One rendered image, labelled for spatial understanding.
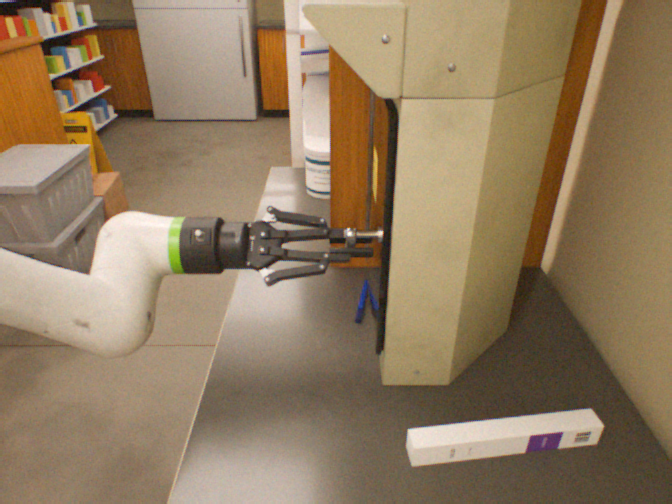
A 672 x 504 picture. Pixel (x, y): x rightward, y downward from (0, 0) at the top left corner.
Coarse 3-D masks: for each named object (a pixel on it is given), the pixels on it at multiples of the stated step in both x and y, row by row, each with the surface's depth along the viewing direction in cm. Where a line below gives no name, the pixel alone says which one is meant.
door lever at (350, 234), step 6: (348, 228) 73; (354, 228) 73; (378, 228) 72; (348, 234) 72; (354, 234) 72; (360, 234) 72; (366, 234) 72; (372, 234) 72; (378, 234) 72; (348, 240) 74; (354, 240) 74; (378, 240) 72; (348, 246) 76; (354, 246) 76
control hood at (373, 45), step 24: (312, 0) 58; (336, 0) 58; (360, 0) 58; (384, 0) 58; (312, 24) 54; (336, 24) 54; (360, 24) 54; (384, 24) 54; (336, 48) 55; (360, 48) 55; (384, 48) 55; (360, 72) 56; (384, 72) 56; (384, 96) 58
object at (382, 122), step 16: (384, 112) 66; (384, 128) 66; (384, 144) 65; (384, 160) 65; (384, 176) 65; (384, 192) 65; (384, 208) 66; (368, 224) 99; (384, 224) 67; (384, 240) 68; (384, 256) 70; (368, 272) 99; (384, 272) 71; (384, 288) 73
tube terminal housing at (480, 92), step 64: (448, 0) 52; (512, 0) 53; (576, 0) 64; (448, 64) 56; (512, 64) 58; (448, 128) 60; (512, 128) 64; (448, 192) 64; (512, 192) 72; (448, 256) 69; (512, 256) 81; (448, 320) 75; (384, 384) 82; (448, 384) 82
